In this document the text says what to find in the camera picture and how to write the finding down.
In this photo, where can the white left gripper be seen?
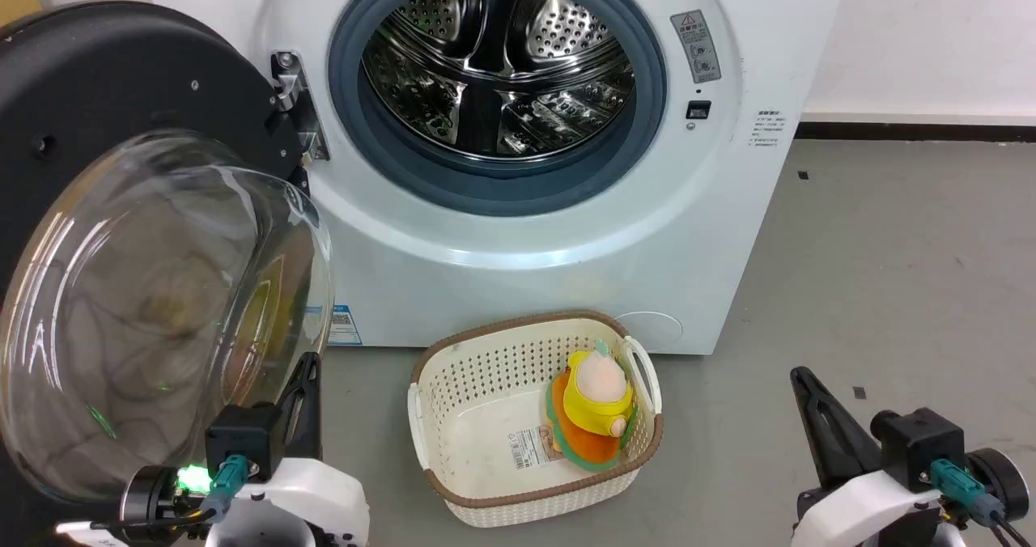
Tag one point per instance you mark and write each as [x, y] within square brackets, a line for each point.
[316, 498]

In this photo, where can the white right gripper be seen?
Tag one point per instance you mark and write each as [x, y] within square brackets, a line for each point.
[858, 510]

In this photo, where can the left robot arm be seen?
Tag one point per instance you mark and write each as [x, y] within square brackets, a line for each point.
[150, 498]

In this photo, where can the white front-load washing machine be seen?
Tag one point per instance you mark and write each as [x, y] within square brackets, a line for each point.
[526, 288]

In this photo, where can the metal door hinge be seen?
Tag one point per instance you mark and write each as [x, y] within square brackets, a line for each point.
[295, 94]

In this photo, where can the black washer door glass bowl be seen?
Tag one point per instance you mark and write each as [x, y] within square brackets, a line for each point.
[121, 69]

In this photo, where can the blue and white sticker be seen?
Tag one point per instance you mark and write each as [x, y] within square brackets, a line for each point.
[344, 327]

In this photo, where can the cream laundry basket brown rim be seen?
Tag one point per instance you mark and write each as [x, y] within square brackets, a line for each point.
[477, 417]

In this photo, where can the round white filter cover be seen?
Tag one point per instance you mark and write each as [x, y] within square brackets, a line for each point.
[655, 330]

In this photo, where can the paper barcode label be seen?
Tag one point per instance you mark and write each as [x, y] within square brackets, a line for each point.
[530, 447]

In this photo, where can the yellow and orange plush doll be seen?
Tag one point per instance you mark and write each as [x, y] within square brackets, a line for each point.
[595, 405]

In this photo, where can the steel perforated washer drum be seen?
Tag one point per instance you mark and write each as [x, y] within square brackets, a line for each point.
[502, 69]

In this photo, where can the grey warning sticker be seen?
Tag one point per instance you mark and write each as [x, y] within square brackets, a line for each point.
[696, 45]

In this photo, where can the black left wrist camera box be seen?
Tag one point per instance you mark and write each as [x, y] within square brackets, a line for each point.
[243, 442]

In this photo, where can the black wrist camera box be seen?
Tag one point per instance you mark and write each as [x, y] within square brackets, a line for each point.
[919, 446]
[243, 442]

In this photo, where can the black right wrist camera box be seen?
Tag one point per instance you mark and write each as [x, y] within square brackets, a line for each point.
[919, 446]

